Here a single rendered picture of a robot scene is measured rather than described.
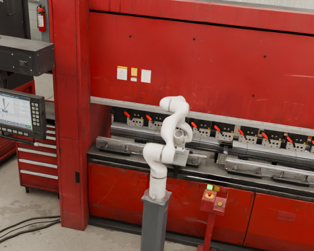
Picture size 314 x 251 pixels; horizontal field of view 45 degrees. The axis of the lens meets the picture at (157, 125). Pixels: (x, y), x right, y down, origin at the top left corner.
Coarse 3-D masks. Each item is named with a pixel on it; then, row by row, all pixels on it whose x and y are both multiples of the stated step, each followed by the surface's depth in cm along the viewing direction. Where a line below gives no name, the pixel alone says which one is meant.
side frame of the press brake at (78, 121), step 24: (48, 0) 288; (72, 0) 284; (72, 24) 292; (72, 48) 301; (72, 72) 310; (72, 96) 319; (72, 120) 329; (96, 120) 367; (72, 144) 340; (72, 168) 352; (72, 192) 364; (72, 216) 378
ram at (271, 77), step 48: (96, 48) 319; (144, 48) 310; (192, 48) 301; (240, 48) 294; (288, 48) 286; (96, 96) 338; (144, 96) 328; (192, 96) 319; (240, 96) 310; (288, 96) 302
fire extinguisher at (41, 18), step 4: (40, 4) 788; (40, 8) 785; (44, 8) 795; (40, 12) 785; (44, 12) 792; (40, 16) 789; (44, 16) 795; (40, 20) 793; (44, 20) 797; (40, 24) 796; (44, 24) 800; (40, 28) 800; (44, 28) 803
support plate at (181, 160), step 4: (184, 152) 341; (188, 152) 341; (176, 156) 334; (180, 156) 334; (184, 156) 335; (176, 160) 328; (180, 160) 328; (184, 160) 328; (176, 164) 322; (180, 164) 322; (184, 164) 323
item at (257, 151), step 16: (112, 128) 380; (128, 128) 379; (144, 128) 381; (192, 144) 369; (208, 144) 365; (240, 144) 365; (256, 144) 367; (272, 160) 359; (288, 160) 355; (304, 160) 352
